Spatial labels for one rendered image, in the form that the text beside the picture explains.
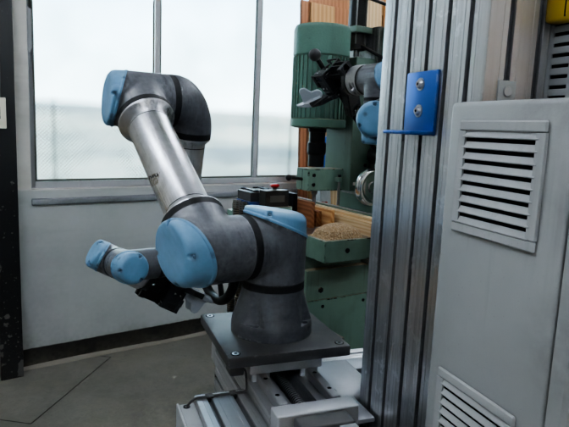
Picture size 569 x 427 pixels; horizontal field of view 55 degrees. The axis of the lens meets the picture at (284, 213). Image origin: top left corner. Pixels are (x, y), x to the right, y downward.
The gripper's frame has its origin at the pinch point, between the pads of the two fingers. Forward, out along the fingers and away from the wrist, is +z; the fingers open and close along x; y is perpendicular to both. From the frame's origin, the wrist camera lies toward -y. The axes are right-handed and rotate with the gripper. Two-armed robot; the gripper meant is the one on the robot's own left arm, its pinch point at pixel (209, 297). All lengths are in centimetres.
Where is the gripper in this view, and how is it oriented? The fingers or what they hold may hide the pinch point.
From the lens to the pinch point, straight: 156.9
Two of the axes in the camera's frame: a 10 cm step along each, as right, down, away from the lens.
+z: 7.2, 4.6, 5.3
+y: -4.6, 8.8, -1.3
